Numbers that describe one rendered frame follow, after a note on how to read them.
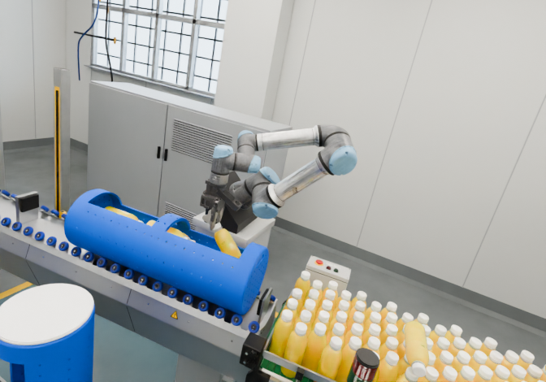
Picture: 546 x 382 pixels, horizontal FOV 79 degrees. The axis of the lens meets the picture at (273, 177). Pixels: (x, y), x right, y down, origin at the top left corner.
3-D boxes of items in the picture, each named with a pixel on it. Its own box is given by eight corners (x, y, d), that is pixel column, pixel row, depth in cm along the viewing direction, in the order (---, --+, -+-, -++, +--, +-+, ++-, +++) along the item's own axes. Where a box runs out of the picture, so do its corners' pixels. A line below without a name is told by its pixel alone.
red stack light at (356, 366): (352, 357, 93) (356, 345, 92) (375, 366, 91) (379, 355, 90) (349, 375, 87) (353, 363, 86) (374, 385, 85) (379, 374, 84)
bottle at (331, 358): (336, 388, 118) (349, 348, 112) (322, 397, 114) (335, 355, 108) (322, 373, 123) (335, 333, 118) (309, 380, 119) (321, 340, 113)
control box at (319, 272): (306, 271, 167) (311, 254, 164) (345, 286, 162) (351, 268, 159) (301, 282, 158) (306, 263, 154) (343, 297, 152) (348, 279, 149)
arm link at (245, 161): (261, 146, 141) (235, 142, 138) (262, 165, 133) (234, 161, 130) (256, 160, 146) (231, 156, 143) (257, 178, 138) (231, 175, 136)
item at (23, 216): (35, 217, 180) (34, 190, 175) (41, 219, 179) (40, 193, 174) (16, 223, 171) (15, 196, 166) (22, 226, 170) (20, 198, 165)
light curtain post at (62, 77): (62, 310, 241) (62, 67, 189) (69, 313, 239) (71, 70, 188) (55, 314, 235) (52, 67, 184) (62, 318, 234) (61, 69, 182)
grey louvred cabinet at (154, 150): (122, 194, 437) (128, 83, 393) (265, 257, 360) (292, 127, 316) (84, 206, 389) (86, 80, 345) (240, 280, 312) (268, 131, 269)
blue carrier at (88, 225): (112, 228, 177) (112, 180, 167) (263, 287, 155) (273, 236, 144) (65, 256, 152) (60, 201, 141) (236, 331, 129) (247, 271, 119)
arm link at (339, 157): (263, 201, 166) (356, 142, 142) (264, 226, 156) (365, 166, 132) (246, 190, 159) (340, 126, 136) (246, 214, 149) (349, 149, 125)
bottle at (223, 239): (231, 266, 148) (212, 229, 147) (245, 258, 148) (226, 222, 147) (229, 271, 141) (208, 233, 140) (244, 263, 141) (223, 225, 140)
